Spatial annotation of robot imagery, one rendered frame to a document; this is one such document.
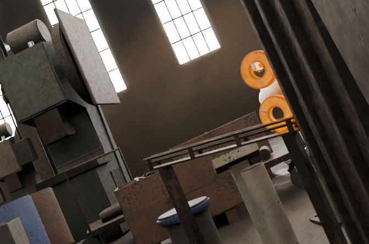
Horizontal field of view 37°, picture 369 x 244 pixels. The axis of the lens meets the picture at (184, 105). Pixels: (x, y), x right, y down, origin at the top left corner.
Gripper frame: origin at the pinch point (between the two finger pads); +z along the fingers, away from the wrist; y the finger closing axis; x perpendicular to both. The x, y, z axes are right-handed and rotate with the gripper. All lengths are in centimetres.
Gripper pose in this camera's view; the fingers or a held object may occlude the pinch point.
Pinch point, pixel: (257, 66)
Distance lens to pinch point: 224.6
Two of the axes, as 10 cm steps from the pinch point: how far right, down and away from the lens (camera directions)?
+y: -7.5, 3.6, 5.5
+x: -3.7, -9.2, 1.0
